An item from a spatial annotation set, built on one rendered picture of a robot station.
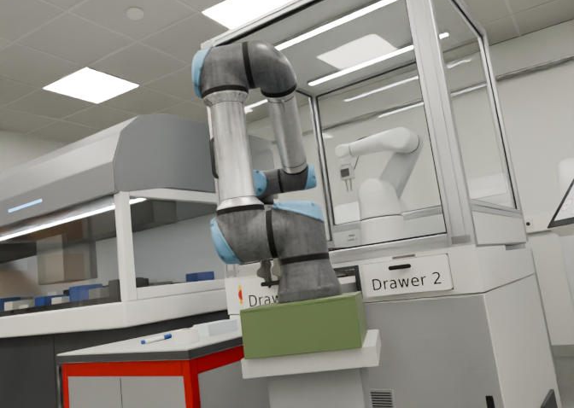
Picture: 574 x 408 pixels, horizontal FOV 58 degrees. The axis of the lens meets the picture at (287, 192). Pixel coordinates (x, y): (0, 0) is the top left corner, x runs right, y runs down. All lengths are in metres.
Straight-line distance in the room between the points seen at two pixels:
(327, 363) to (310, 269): 0.21
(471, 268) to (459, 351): 0.26
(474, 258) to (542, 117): 3.45
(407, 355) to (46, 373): 1.78
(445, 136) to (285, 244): 0.76
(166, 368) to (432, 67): 1.24
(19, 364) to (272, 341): 2.13
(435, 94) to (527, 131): 3.30
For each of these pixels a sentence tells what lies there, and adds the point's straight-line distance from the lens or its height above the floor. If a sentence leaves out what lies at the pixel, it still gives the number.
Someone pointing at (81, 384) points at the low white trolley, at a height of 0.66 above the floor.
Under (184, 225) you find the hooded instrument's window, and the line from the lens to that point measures 2.53.
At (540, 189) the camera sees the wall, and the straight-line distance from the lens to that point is 4.95.
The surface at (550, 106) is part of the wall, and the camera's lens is 5.06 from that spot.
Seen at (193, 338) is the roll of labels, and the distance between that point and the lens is 1.61.
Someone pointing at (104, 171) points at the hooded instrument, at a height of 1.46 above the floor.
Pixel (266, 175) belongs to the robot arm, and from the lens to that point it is 1.52.
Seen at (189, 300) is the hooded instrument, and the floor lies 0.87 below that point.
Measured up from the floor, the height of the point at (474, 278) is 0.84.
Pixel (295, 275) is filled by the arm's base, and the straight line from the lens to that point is 1.16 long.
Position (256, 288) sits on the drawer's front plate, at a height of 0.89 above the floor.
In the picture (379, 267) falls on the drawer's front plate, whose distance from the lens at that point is 1.77.
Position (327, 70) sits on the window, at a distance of 1.99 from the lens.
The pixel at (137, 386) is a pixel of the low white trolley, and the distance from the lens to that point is 1.68.
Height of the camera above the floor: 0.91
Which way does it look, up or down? 10 degrees up
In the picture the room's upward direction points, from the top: 7 degrees counter-clockwise
